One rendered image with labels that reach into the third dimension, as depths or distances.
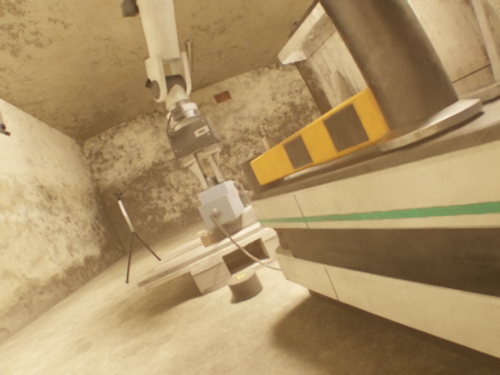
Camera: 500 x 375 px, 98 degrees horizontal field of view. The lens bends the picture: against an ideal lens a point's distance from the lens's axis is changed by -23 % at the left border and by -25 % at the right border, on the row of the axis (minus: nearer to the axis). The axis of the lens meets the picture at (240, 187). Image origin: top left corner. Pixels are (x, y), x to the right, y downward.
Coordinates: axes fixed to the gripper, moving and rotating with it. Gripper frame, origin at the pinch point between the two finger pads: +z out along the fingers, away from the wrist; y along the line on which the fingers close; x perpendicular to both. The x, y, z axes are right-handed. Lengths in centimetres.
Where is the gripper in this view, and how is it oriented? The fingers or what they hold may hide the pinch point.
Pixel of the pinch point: (211, 178)
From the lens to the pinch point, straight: 138.0
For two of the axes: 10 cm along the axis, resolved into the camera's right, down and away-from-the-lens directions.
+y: 9.0, -4.2, -1.5
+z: 4.2, 9.1, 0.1
